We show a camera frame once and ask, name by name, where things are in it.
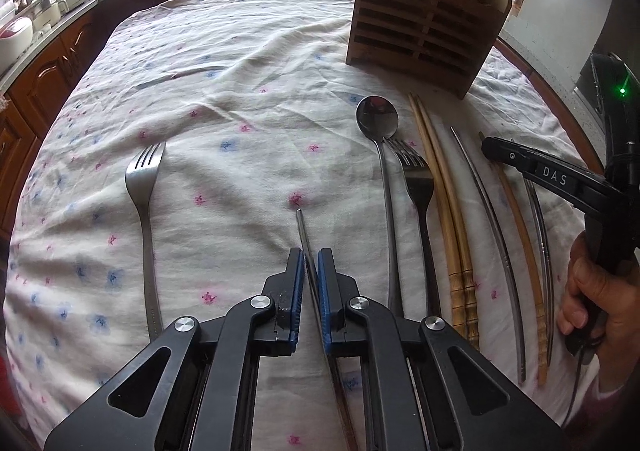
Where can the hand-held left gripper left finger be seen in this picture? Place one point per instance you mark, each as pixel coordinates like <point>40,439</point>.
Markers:
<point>298,281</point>

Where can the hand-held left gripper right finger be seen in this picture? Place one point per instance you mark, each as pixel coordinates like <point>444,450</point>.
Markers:
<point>325,291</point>

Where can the small white cooking appliance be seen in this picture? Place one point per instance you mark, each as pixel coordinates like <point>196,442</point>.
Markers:
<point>47,8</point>

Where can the brown wooden lower cabinets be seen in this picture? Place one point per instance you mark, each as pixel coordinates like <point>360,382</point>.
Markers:
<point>40,81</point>

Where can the person's right forearm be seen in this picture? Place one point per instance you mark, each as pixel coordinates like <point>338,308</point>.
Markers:
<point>615,406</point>

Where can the dark metal fork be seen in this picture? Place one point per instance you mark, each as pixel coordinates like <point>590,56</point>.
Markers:
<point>417,186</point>

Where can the silver fork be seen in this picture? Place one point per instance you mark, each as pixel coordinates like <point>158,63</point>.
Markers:
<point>145,231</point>

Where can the wooden chopstick with patterned end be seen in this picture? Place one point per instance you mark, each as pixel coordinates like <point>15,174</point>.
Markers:
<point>440,211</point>
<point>452,211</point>

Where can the wooden utensil holder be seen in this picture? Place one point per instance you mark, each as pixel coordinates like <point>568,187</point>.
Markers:
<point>400,31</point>

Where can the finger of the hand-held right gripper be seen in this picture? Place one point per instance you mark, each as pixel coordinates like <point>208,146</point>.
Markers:
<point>555,178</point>

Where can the metal chopstick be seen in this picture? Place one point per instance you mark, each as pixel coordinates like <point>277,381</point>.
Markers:
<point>496,231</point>
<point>540,231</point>
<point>305,241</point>

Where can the white and pink rice cooker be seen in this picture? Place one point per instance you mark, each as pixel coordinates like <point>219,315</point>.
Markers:
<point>15,38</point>

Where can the person's right hand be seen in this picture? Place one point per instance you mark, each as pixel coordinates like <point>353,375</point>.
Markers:
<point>620,311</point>

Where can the metal spoon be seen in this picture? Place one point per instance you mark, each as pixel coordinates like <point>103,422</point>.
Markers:
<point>377,118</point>

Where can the floral white tablecloth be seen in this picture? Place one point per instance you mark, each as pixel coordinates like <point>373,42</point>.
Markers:
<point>225,81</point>

